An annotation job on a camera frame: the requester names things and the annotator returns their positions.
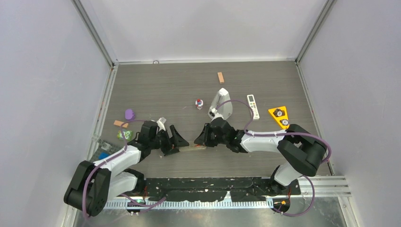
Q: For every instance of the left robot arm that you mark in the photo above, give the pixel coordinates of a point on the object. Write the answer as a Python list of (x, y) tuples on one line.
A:
[(95, 183)]

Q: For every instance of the small wooden block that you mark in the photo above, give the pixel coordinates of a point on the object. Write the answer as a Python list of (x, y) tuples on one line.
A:
[(221, 78)]

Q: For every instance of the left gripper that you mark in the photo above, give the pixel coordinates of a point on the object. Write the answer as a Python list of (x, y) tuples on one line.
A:
[(170, 147)]

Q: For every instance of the green monster lego toy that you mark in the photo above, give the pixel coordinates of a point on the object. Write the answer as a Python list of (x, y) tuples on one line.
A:
[(125, 135)]

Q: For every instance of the blue green lego brick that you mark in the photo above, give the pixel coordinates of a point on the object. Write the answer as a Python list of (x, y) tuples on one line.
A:
[(103, 155)]

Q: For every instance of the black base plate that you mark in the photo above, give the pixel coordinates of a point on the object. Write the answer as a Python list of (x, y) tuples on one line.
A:
[(240, 189)]

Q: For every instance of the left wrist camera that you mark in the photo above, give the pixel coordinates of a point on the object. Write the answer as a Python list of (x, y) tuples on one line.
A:
[(161, 124)]

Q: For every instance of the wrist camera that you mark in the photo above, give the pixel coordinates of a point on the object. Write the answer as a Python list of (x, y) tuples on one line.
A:
[(161, 124), (216, 114)]

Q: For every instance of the grey rounded remote control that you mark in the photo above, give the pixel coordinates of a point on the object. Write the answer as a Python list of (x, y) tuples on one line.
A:
[(192, 148)]

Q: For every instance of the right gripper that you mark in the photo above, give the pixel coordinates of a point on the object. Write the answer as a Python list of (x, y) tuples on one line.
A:
[(204, 139)]

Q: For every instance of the grey lego baseplate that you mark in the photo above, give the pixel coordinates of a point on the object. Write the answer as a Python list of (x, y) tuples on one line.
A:
[(106, 147)]

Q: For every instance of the purple toy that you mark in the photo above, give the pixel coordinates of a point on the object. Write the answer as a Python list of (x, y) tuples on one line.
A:
[(129, 114)]

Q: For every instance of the yellow triangle toy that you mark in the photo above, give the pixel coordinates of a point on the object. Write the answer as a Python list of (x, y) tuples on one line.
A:
[(280, 115)]

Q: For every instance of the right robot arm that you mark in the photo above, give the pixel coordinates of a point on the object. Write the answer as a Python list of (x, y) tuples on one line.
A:
[(302, 151)]

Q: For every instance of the small red blue figurine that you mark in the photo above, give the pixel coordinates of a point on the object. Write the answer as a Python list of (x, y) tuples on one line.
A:
[(199, 104)]

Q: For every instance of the small white remote control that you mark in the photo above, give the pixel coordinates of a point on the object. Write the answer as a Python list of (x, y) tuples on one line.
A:
[(252, 104)]

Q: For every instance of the wooden block left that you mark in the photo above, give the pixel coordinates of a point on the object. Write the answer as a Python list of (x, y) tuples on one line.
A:
[(120, 124)]

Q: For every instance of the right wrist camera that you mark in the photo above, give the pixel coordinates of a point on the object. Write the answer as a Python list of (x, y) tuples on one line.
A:
[(216, 114)]

